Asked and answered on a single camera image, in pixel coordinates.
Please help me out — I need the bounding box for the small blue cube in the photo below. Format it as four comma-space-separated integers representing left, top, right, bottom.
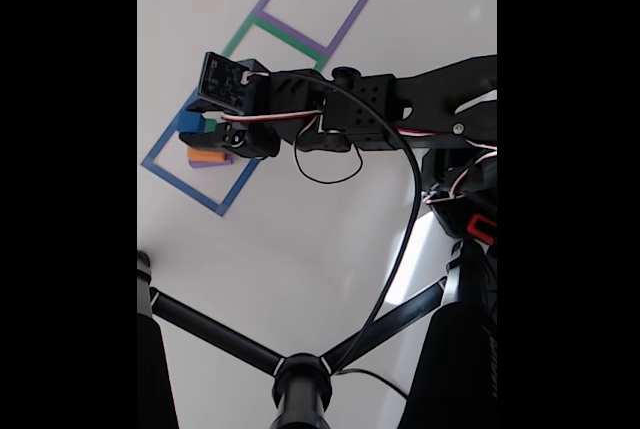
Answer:
180, 110, 207, 136

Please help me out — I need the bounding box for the large purple cube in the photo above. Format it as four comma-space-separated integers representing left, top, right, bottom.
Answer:
188, 154, 234, 170

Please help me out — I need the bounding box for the orange cube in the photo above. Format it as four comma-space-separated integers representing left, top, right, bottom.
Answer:
186, 145, 229, 163

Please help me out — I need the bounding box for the blue tape square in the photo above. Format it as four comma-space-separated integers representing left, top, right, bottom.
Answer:
141, 91, 264, 218

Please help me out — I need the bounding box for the green tape square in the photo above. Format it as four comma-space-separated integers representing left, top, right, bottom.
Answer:
219, 13, 327, 73

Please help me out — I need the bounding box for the purple tape square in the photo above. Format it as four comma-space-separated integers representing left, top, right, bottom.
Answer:
253, 0, 376, 59

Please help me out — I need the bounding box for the red clamp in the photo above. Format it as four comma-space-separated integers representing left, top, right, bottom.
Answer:
465, 213, 498, 245

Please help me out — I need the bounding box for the black tripod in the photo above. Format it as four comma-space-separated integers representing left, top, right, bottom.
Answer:
137, 238, 498, 429

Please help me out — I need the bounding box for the striped servo cable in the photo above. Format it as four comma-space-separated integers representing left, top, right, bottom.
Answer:
423, 148, 498, 206
219, 71, 498, 185

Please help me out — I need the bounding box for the black camera cable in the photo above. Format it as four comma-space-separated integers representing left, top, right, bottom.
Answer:
284, 73, 498, 400

